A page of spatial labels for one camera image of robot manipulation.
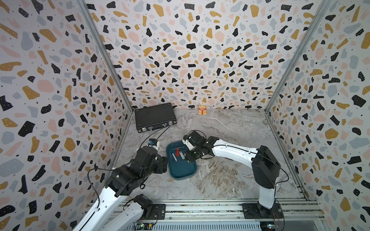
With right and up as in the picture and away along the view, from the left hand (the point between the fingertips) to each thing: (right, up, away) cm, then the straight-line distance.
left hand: (163, 159), depth 70 cm
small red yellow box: (+22, +28, +51) cm, 62 cm away
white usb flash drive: (+2, -4, +22) cm, 23 cm away
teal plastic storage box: (+6, -10, +19) cm, 22 cm away
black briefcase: (-18, +21, +38) cm, 47 cm away
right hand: (+10, -3, +15) cm, 18 cm away
